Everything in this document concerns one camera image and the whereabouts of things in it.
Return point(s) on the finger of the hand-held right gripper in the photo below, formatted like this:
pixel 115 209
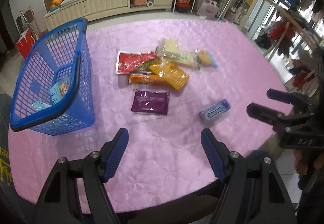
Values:
pixel 263 112
pixel 278 96

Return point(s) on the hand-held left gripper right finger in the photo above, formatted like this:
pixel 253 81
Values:
pixel 211 155

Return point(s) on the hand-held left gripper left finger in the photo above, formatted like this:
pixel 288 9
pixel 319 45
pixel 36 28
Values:
pixel 117 153

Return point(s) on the blue plastic basket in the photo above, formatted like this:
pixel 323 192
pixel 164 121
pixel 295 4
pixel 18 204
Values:
pixel 87 102

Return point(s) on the purple snack packet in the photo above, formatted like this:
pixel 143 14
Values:
pixel 150 102

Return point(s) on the clear bun packet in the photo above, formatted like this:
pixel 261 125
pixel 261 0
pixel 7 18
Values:
pixel 204 59

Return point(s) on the clear soda cracker packet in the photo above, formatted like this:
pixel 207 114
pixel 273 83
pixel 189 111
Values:
pixel 170 45

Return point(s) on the person's right hand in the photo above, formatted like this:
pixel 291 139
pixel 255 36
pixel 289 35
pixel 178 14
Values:
pixel 305 162

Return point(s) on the person's leg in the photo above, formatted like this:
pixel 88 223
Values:
pixel 258 155

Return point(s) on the pink blanket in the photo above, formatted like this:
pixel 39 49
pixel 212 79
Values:
pixel 164 150

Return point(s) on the red hanging garment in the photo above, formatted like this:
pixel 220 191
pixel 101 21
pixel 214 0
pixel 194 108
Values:
pixel 278 32

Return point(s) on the orange printed snack packet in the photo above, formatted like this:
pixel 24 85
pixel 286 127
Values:
pixel 63 87

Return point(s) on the light blue snack packet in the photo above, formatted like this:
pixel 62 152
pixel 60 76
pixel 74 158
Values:
pixel 40 105
pixel 54 93

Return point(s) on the red snack packet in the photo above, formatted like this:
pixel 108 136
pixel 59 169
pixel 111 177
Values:
pixel 129 61

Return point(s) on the yellow snack packet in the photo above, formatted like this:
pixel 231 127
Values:
pixel 169 73

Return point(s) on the green striped cracker packet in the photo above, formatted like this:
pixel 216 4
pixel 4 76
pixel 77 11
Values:
pixel 183 59

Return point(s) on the pink shopping bag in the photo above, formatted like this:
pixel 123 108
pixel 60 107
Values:
pixel 207 10

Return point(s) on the grey printed cushion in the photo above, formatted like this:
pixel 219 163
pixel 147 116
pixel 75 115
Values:
pixel 3 137

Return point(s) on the red box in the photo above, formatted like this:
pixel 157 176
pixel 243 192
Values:
pixel 182 7

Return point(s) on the red paper bag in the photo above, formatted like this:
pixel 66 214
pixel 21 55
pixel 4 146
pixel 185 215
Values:
pixel 25 45

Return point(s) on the white TV cabinet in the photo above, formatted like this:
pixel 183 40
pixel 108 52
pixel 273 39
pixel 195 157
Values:
pixel 106 2

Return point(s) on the white paper roll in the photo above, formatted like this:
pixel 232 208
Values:
pixel 150 3

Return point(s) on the orange box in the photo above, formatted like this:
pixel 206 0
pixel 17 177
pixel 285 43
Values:
pixel 139 1

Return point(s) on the pile of oranges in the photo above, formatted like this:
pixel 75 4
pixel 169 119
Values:
pixel 55 3

